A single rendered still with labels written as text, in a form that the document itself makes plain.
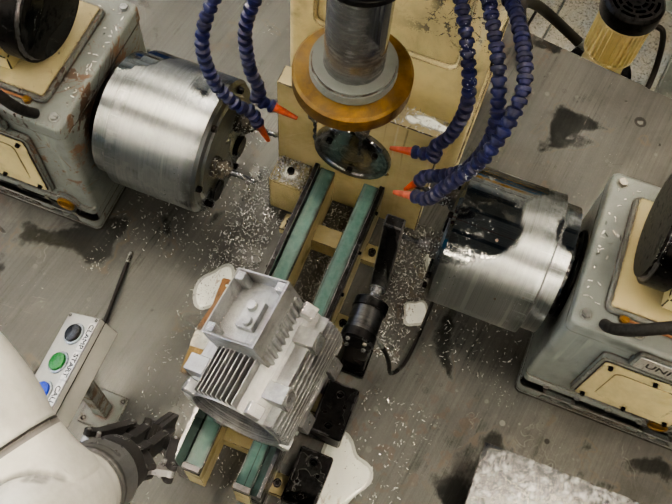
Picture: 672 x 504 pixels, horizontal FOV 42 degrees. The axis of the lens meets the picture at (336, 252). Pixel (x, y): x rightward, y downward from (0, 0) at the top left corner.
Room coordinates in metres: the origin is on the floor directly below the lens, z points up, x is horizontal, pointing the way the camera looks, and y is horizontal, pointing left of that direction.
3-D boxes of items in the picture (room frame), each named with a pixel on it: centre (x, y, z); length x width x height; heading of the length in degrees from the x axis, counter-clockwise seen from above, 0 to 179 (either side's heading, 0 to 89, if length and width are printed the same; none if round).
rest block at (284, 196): (0.83, 0.10, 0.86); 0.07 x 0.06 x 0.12; 75
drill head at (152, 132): (0.83, 0.36, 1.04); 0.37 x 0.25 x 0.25; 75
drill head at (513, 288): (0.65, -0.30, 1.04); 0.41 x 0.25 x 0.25; 75
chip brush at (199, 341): (0.54, 0.22, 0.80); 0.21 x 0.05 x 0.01; 169
